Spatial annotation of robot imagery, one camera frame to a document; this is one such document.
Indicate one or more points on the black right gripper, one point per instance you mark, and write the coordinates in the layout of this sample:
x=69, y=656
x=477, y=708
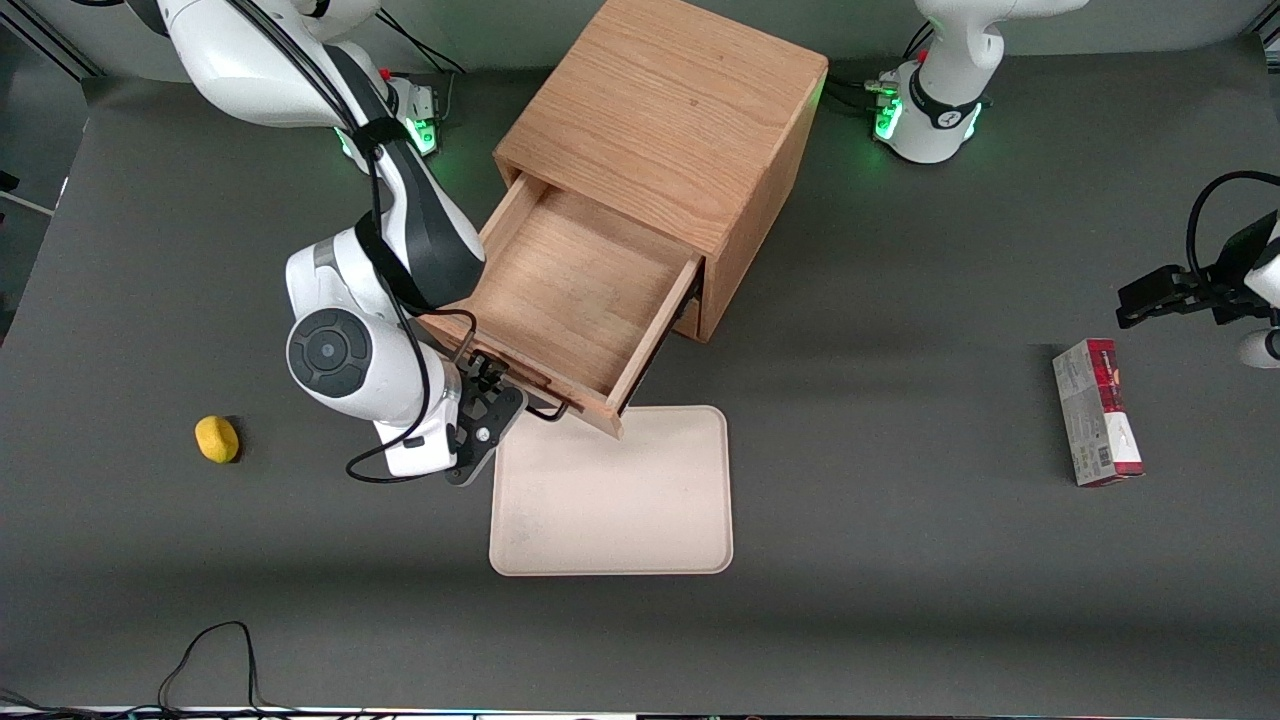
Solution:
x=484, y=381

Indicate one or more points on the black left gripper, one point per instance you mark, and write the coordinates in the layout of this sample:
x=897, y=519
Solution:
x=1226, y=277

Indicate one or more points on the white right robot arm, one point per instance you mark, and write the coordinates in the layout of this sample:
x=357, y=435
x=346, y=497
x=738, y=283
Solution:
x=240, y=60

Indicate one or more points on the wooden two-drawer cabinet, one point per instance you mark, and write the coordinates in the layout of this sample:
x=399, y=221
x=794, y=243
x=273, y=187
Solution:
x=680, y=110

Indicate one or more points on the grey and red carton box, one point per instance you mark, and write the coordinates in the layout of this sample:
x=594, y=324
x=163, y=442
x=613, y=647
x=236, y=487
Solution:
x=1092, y=420

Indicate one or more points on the beige rectangular tray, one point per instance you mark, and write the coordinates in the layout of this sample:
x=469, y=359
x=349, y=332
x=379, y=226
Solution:
x=620, y=500

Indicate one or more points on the yellow lemon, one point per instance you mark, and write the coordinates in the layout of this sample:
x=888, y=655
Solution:
x=216, y=439

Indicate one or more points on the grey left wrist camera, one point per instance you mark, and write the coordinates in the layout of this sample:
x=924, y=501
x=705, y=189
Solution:
x=1260, y=350

